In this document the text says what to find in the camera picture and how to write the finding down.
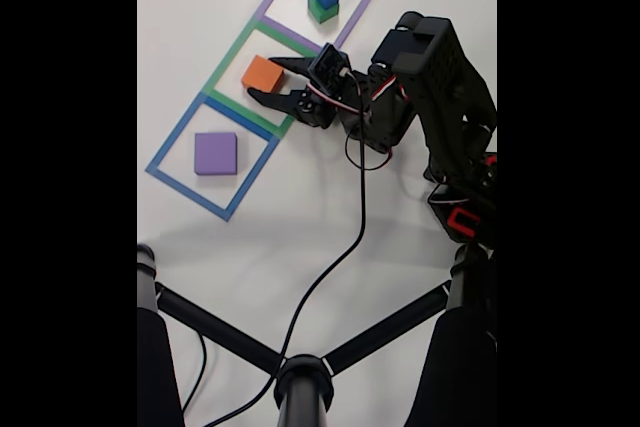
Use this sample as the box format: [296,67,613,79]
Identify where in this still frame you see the orange foam block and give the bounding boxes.
[241,54,286,95]

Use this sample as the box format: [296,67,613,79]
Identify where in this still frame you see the green foam cube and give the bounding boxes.
[307,0,341,25]

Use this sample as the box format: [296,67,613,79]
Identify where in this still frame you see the green tape square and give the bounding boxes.
[202,16,321,141]

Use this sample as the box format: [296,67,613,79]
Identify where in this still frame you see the purple foam block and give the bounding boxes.
[193,131,239,177]

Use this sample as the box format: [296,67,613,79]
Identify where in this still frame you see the blue tape square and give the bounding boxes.
[144,91,281,223]

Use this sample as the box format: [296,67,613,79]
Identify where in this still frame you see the red table clamp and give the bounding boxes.
[446,206,481,238]

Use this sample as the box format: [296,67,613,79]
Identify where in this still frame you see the black tripod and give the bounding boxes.
[137,241,498,427]

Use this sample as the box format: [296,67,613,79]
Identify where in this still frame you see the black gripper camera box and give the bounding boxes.
[306,43,350,96]

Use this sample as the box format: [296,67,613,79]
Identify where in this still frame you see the black camera cable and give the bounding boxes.
[202,69,369,427]

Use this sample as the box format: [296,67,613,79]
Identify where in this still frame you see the thin black cable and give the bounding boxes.
[180,331,207,413]

